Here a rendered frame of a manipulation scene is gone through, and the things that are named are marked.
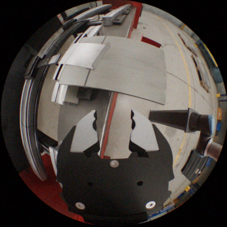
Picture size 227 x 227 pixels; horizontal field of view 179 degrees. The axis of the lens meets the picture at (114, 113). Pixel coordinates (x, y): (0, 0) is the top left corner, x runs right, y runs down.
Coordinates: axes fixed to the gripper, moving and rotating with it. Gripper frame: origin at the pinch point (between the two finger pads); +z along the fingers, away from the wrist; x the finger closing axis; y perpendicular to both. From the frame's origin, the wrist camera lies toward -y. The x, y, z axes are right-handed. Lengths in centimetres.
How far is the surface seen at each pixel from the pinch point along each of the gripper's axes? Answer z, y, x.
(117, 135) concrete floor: 73, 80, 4
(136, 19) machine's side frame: 161, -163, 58
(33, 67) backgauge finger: 10.0, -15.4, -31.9
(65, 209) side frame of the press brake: -38, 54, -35
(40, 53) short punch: 0.4, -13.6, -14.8
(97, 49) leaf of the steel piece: 9.9, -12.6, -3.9
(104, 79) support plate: 5.5, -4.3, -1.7
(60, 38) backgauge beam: 28, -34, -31
